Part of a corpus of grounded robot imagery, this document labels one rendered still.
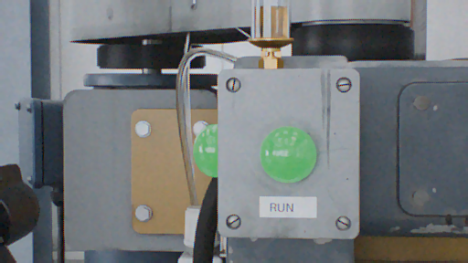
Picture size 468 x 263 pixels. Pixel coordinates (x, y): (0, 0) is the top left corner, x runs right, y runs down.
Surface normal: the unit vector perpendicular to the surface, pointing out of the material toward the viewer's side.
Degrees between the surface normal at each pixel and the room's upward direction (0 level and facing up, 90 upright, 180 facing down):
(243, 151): 90
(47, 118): 90
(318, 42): 90
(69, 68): 90
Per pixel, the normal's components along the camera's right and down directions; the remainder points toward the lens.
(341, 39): -0.33, 0.05
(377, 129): -0.08, 0.05
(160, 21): -0.83, 0.03
